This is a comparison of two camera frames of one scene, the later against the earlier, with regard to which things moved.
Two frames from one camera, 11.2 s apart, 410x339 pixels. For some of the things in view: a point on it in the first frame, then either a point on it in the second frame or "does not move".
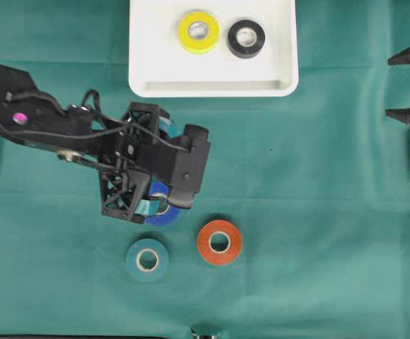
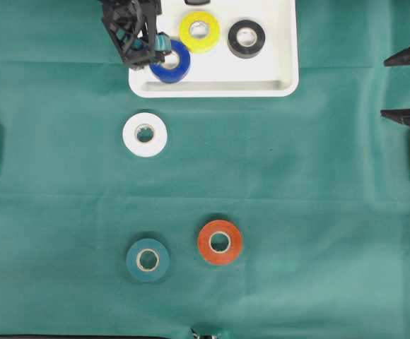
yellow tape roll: (198, 32) does not move
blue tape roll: (168, 215) -> (175, 74)
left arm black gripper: (125, 155) -> (133, 25)
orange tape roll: (233, 248) does not move
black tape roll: (246, 39) does not move
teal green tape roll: (143, 275) does not move
